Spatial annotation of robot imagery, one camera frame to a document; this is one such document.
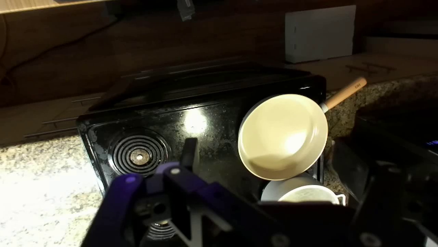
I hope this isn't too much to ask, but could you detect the cream frying pan wooden handle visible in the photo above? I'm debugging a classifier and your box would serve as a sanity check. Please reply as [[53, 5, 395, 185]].
[[237, 76, 367, 181]]

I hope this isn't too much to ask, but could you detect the white box on counter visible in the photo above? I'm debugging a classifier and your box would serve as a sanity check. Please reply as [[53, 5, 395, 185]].
[[284, 5, 356, 63]]

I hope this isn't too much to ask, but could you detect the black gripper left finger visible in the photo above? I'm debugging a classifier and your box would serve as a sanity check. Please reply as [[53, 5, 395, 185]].
[[80, 160, 257, 247]]

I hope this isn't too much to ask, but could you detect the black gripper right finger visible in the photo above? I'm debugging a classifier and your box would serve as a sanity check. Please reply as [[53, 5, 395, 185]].
[[336, 118, 438, 247]]

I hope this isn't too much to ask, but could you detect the white ceramic pot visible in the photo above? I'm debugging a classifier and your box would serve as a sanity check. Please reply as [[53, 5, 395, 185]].
[[260, 175, 346, 205]]

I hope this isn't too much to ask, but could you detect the black electric stove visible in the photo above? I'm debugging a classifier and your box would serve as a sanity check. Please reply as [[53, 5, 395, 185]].
[[78, 63, 325, 201]]

